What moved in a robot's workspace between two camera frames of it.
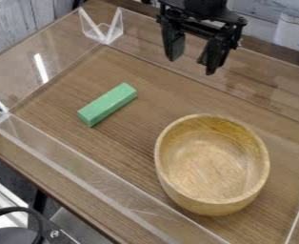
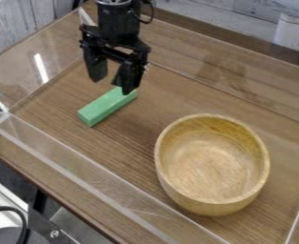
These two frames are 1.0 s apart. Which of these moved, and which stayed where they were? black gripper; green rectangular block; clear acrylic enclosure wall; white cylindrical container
Moved: black gripper
Stayed: clear acrylic enclosure wall; white cylindrical container; green rectangular block
